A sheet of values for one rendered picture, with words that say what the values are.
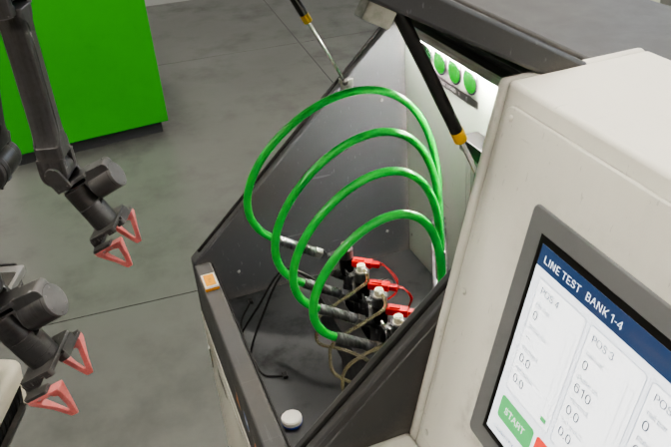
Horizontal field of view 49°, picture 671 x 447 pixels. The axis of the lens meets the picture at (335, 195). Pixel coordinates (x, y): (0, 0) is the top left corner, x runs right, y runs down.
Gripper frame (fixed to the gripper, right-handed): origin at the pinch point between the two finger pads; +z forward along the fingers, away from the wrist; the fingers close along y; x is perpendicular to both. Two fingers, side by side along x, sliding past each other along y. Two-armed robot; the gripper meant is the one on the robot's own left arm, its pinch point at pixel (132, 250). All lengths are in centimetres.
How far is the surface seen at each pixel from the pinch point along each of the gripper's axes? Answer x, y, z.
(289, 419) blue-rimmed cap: -24, -39, 29
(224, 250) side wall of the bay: -16.4, 2.0, 11.8
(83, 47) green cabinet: 100, 271, -10
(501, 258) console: -76, -62, -1
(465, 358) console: -65, -62, 12
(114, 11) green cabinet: 75, 279, -16
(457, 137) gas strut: -78, -50, -13
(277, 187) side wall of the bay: -34.2, 6.8, 6.3
